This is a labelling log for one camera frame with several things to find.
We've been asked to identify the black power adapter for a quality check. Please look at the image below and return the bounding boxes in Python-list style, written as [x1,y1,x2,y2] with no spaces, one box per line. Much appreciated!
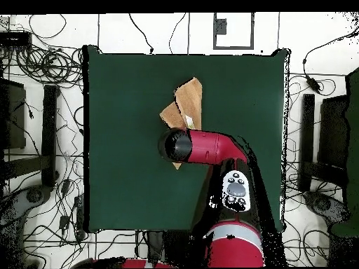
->
[305,74,322,93]
[58,214,70,231]

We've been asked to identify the dark green table cloth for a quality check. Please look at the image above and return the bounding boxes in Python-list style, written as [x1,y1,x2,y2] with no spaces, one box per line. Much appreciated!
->
[83,44,291,233]

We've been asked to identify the coiled black cables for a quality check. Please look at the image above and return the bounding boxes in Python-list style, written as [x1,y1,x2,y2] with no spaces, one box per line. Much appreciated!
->
[15,46,84,85]

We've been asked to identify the dark pedestal leg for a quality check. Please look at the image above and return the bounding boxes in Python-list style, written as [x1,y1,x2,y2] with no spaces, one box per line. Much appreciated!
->
[0,186,53,225]
[304,191,350,225]

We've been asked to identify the tan terry towel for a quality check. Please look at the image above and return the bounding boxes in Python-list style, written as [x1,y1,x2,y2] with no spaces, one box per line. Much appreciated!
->
[158,76,203,170]

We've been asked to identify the black upright stand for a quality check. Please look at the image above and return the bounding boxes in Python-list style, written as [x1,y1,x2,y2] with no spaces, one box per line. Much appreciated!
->
[41,84,60,188]
[298,93,316,193]

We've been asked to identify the flat black device box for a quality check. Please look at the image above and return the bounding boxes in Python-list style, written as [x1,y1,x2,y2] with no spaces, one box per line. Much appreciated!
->
[0,31,33,48]

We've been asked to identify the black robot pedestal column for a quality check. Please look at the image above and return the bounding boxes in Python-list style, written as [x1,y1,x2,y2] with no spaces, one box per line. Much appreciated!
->
[145,230,197,268]

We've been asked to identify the dark green fabric item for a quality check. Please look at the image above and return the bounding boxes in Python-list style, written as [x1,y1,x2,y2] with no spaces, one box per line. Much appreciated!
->
[330,67,359,237]

